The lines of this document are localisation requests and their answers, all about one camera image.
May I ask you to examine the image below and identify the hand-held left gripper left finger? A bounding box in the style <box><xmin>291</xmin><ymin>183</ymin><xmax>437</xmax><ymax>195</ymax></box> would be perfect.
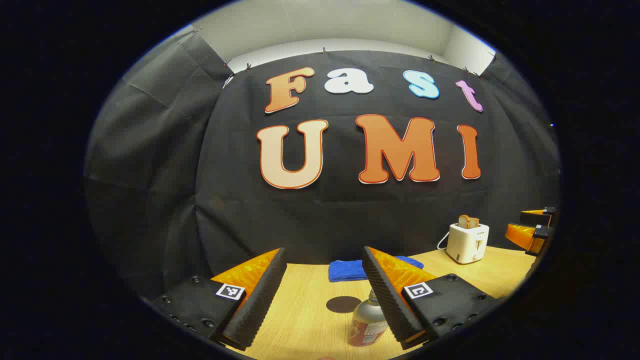
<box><xmin>150</xmin><ymin>247</ymin><xmax>289</xmax><ymax>352</ymax></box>

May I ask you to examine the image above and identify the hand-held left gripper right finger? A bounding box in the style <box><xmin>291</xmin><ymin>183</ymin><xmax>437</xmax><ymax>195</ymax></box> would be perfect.
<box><xmin>362</xmin><ymin>246</ymin><xmax>501</xmax><ymax>351</ymax></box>

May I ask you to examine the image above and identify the silver water bottle red label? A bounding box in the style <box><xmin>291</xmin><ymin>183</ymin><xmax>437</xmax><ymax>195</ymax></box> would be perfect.
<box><xmin>347</xmin><ymin>289</ymin><xmax>390</xmax><ymax>347</ymax></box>

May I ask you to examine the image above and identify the dark round coaster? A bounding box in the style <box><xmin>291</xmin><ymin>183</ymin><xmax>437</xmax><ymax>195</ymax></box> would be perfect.
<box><xmin>326</xmin><ymin>296</ymin><xmax>363</xmax><ymax>314</ymax></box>

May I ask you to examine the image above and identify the blue folded cloth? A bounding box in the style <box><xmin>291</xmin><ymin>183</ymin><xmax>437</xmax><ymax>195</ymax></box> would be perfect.
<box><xmin>328</xmin><ymin>256</ymin><xmax>425</xmax><ymax>283</ymax></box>

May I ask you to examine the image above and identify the white toaster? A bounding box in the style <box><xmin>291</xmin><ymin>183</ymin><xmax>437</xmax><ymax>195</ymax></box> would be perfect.
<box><xmin>446</xmin><ymin>222</ymin><xmax>490</xmax><ymax>265</ymax></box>

